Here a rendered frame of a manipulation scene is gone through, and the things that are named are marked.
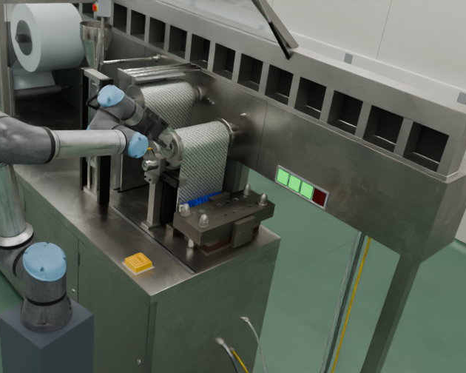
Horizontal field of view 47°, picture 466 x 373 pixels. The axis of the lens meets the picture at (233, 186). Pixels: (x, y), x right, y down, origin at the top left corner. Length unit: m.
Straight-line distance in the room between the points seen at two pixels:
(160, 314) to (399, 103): 1.06
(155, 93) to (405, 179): 1.00
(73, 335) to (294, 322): 1.74
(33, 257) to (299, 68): 1.08
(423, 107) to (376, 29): 2.83
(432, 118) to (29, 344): 1.35
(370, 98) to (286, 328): 1.73
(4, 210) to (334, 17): 3.61
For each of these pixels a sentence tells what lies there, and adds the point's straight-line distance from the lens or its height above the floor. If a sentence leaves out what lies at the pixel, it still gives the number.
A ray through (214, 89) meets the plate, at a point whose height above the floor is 1.39.
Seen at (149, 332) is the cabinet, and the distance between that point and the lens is 2.01.
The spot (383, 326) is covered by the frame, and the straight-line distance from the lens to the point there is 2.24.
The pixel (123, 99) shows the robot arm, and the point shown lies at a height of 1.49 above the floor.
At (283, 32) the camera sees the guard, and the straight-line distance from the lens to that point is 1.95.
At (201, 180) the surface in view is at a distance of 2.12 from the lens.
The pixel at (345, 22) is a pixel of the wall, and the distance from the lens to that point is 4.67.
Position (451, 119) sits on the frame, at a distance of 1.68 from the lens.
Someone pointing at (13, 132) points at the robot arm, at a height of 1.52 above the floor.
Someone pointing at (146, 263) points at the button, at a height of 0.92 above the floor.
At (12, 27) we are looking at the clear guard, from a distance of 2.68.
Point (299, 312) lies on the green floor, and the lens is 3.31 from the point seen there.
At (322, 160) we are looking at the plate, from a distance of 1.95.
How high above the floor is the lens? 2.08
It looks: 28 degrees down
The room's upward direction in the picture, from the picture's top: 9 degrees clockwise
